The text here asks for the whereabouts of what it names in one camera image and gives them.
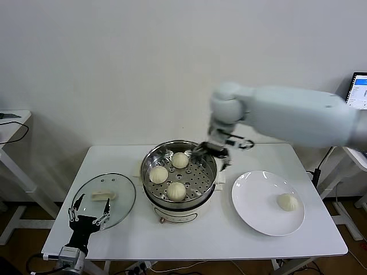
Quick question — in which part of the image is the round glass pot lid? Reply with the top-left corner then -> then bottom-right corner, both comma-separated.
71,172 -> 136,231

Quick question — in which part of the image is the white round plate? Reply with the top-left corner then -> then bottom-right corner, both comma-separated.
231,170 -> 306,237

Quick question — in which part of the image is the white power strip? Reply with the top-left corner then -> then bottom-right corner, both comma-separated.
123,262 -> 157,275

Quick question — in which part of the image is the thin black cable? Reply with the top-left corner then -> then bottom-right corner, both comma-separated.
0,121 -> 29,146

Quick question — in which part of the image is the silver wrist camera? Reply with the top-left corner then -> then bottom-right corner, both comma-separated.
226,136 -> 255,150
58,246 -> 81,267

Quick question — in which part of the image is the white steamed baozi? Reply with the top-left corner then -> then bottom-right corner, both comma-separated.
171,152 -> 189,169
276,193 -> 299,212
166,182 -> 187,201
149,166 -> 169,184

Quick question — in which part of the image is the white electric pot base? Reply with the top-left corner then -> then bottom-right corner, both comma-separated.
131,164 -> 226,225

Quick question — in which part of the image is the open grey laptop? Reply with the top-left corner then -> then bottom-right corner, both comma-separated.
345,71 -> 367,111

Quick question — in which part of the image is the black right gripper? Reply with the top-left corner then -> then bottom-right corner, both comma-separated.
188,142 -> 232,171

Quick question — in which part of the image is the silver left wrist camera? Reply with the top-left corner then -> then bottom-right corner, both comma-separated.
58,246 -> 81,267

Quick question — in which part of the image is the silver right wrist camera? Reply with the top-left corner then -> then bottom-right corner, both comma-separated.
226,136 -> 255,150

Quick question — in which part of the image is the white side table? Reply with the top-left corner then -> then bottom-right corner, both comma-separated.
317,146 -> 367,241
0,109 -> 61,247

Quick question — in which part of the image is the stainless steel steamer basket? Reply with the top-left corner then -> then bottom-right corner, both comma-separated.
139,139 -> 218,203

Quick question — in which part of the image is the white laptop charging cable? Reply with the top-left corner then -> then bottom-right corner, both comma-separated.
315,146 -> 338,170

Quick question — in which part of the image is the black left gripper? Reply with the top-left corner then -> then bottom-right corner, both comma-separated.
67,194 -> 111,253

